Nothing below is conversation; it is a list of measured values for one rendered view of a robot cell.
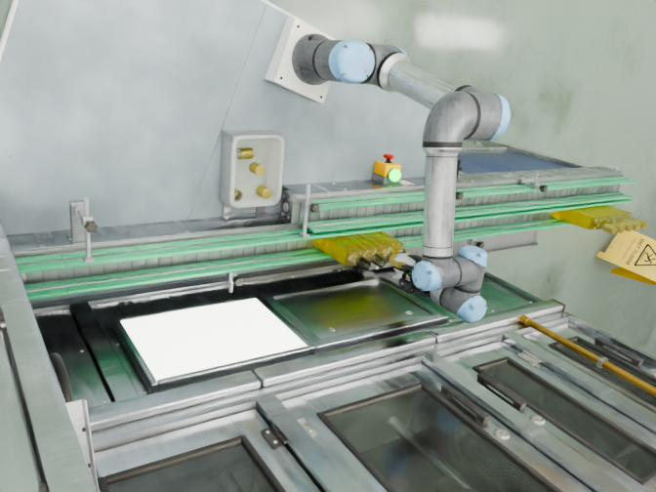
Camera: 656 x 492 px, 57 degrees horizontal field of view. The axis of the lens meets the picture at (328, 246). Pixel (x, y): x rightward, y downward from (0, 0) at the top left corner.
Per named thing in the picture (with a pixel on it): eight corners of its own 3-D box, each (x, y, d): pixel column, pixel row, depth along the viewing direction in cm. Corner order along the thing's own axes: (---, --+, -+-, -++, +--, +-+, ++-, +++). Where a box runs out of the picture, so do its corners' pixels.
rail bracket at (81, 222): (65, 239, 165) (83, 269, 148) (62, 181, 160) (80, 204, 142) (84, 237, 168) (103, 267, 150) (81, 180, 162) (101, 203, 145)
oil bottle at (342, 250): (313, 246, 200) (348, 269, 184) (314, 230, 198) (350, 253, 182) (327, 244, 203) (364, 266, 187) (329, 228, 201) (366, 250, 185)
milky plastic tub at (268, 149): (219, 200, 190) (230, 209, 183) (222, 130, 182) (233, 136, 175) (267, 197, 199) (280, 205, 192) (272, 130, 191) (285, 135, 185)
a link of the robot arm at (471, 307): (492, 294, 158) (485, 323, 160) (463, 278, 166) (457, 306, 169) (471, 298, 153) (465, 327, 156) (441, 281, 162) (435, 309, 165)
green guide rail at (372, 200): (303, 203, 192) (316, 211, 185) (304, 200, 191) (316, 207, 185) (621, 178, 284) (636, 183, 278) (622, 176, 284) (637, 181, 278)
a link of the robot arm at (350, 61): (315, 36, 172) (344, 36, 162) (352, 41, 180) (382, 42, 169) (312, 80, 175) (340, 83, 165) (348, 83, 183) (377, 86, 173)
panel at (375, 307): (112, 328, 161) (151, 395, 134) (112, 318, 160) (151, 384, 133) (380, 282, 208) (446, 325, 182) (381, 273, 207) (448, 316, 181)
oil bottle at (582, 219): (552, 217, 266) (608, 237, 244) (554, 204, 264) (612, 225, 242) (559, 216, 269) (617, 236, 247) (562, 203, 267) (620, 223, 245)
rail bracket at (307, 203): (289, 229, 192) (308, 242, 182) (293, 179, 186) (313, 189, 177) (297, 228, 194) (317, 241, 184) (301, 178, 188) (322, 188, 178)
